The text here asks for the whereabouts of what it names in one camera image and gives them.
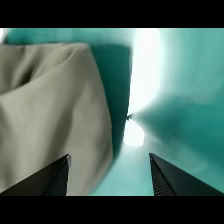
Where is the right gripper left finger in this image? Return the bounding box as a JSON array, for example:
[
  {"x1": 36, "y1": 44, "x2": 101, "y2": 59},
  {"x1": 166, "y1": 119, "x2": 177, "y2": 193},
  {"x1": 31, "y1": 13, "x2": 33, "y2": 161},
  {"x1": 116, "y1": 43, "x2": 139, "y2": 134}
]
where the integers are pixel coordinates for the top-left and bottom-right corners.
[{"x1": 0, "y1": 153, "x2": 72, "y2": 197}]

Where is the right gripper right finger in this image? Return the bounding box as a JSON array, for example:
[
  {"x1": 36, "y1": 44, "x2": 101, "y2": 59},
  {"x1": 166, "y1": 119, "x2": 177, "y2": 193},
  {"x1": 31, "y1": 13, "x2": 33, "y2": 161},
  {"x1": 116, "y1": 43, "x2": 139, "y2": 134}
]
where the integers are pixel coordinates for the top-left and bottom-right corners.
[{"x1": 148, "y1": 152, "x2": 224, "y2": 197}]

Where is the beige garment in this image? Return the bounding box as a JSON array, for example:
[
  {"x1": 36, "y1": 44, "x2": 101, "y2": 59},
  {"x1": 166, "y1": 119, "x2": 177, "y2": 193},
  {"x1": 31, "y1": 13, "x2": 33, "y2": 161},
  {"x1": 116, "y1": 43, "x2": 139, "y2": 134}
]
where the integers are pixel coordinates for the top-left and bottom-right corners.
[{"x1": 0, "y1": 42, "x2": 116, "y2": 197}]

